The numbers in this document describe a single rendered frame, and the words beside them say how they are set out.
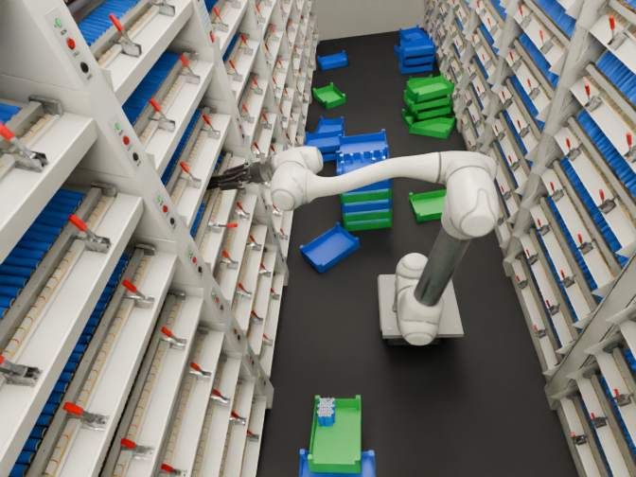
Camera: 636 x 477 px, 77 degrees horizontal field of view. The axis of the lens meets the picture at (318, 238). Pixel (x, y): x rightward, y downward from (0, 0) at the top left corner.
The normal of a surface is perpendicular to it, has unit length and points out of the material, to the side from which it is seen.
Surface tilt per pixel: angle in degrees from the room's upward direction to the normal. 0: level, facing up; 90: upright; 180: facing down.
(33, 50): 90
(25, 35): 90
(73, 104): 90
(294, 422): 0
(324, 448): 19
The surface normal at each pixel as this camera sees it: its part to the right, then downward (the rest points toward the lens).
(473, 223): -0.09, 0.64
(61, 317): 0.22, -0.65
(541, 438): -0.14, -0.68
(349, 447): -0.11, -0.88
